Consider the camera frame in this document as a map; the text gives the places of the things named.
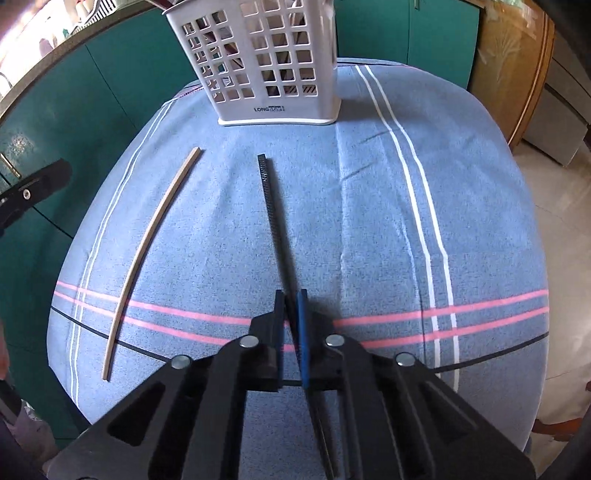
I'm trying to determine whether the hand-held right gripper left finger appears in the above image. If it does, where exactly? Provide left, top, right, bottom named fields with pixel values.
left=46, top=290, right=289, bottom=480

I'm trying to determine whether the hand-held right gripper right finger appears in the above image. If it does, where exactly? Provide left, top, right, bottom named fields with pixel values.
left=295, top=289, right=539, bottom=480

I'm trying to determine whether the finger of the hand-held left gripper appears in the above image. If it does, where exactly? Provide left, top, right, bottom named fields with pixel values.
left=0, top=158, right=72, bottom=230

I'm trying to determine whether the cream chopstick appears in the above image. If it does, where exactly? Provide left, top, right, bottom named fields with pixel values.
left=102, top=147, right=203, bottom=381

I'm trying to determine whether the black chopstick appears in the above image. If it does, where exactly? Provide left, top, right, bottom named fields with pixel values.
left=256, top=154, right=340, bottom=480

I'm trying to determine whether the white plastic utensil holder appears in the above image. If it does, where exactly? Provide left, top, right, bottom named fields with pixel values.
left=161, top=0, right=342, bottom=127

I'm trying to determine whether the blue striped tablecloth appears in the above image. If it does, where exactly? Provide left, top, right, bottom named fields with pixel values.
left=46, top=58, right=550, bottom=480

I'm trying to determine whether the kitchen counter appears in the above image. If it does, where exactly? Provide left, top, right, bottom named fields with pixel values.
left=0, top=0, right=167, bottom=121

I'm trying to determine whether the person's patterned clothing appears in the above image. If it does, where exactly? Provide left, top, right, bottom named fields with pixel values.
left=0, top=397, right=58, bottom=467

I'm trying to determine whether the wooden glass cabinet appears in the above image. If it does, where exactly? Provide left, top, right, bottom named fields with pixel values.
left=468, top=0, right=557, bottom=146

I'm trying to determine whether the grey metal cabinet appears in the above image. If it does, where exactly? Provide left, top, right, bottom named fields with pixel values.
left=519, top=46, right=591, bottom=167

